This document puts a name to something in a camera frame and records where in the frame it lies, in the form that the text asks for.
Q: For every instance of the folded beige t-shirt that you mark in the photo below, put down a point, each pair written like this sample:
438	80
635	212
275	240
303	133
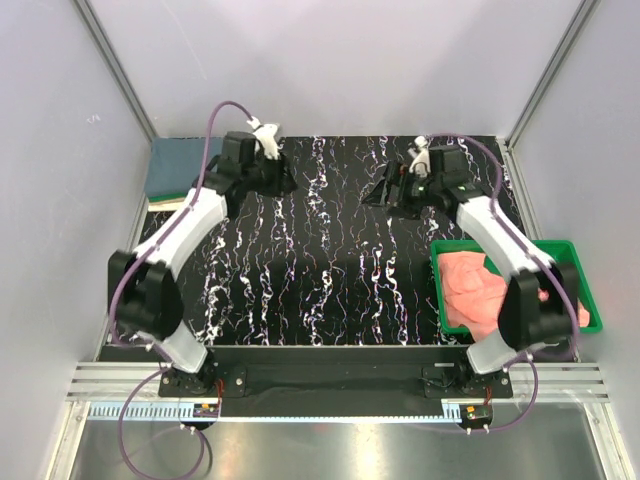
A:
169	205

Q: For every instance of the folded green t-shirt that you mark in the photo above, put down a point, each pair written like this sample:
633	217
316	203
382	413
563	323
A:
170	197

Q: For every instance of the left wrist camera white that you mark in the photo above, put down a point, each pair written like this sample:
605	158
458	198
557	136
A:
266	135

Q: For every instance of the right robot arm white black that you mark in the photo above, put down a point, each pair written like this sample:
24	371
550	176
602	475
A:
540	306

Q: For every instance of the pink t-shirt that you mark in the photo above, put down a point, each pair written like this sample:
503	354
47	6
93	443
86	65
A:
465	290

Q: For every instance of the blue-grey t-shirt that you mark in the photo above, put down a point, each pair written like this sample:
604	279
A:
174	165

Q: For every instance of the aluminium frame rail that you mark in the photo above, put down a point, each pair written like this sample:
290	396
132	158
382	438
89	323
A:
556	383

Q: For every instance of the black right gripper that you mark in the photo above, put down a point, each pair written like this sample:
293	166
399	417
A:
396	175

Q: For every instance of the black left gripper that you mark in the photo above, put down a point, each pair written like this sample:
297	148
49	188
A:
282	181

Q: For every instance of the grey slotted cable duct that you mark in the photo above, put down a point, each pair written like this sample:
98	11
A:
435	413

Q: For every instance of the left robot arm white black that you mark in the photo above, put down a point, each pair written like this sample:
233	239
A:
143	294

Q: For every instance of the green plastic bin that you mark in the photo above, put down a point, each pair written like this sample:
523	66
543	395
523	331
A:
585	290

